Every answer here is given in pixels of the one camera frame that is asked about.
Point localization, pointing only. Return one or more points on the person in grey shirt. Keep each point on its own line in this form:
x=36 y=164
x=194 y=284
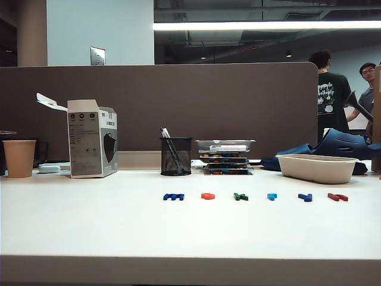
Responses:
x=368 y=74

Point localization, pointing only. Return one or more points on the white board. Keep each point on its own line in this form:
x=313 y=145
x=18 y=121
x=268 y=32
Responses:
x=357 y=122

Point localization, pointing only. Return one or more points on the white black pen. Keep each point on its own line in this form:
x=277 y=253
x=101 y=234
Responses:
x=164 y=132

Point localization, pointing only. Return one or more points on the black mesh pen holder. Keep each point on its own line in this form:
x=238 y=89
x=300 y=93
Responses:
x=176 y=158

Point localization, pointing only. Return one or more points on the orange letter s magnet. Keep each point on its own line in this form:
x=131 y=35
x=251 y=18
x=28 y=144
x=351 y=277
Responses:
x=207 y=195

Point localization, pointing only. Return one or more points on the blue letter m magnet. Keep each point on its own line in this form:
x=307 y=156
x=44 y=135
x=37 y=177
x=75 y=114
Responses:
x=172 y=196

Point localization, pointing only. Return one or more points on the blue foam clog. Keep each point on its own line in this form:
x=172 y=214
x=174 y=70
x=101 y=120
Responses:
x=342 y=143

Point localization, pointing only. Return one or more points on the blue foam shoes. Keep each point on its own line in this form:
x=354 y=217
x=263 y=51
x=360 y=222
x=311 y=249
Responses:
x=269 y=164

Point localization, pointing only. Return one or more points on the black angled bar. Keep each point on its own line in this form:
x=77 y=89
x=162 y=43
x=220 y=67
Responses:
x=358 y=105

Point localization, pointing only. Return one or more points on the green letter k magnet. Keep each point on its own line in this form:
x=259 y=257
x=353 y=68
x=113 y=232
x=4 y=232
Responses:
x=239 y=196

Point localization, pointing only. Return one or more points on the white earbud case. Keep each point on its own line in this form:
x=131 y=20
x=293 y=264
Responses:
x=49 y=168

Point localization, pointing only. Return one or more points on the brown paper cup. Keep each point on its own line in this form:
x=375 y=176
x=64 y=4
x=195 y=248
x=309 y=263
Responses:
x=19 y=158

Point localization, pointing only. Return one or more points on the red letter h magnet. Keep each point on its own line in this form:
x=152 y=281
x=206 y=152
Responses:
x=334 y=196

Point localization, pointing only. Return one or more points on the brown cardboard box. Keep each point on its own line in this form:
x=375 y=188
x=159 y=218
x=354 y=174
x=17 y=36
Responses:
x=376 y=119

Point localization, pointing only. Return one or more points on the person in dark green shirt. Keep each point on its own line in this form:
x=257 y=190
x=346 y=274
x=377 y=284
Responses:
x=332 y=98

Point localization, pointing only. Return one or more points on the white grey mask box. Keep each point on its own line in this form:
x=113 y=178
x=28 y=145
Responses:
x=86 y=143

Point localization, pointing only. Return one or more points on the dark translucent tumbler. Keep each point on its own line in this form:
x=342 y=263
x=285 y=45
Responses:
x=41 y=153

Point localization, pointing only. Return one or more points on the blue letter y magnet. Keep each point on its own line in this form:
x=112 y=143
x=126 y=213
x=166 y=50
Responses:
x=304 y=195

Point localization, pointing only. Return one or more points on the ceiling light strip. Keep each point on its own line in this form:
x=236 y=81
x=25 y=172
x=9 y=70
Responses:
x=268 y=25

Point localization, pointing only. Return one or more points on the metal wall plate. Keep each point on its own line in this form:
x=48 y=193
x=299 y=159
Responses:
x=97 y=56

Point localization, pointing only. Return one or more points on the beige oval pulp tray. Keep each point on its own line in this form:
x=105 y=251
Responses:
x=317 y=169

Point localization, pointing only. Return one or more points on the clear plastic case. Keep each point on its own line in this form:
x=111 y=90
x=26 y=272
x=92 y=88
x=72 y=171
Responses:
x=226 y=143

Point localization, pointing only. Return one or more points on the brown desk partition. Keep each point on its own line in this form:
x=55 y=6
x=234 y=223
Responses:
x=178 y=104

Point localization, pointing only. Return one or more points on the light blue letter r magnet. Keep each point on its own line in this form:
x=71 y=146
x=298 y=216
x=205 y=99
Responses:
x=271 y=196

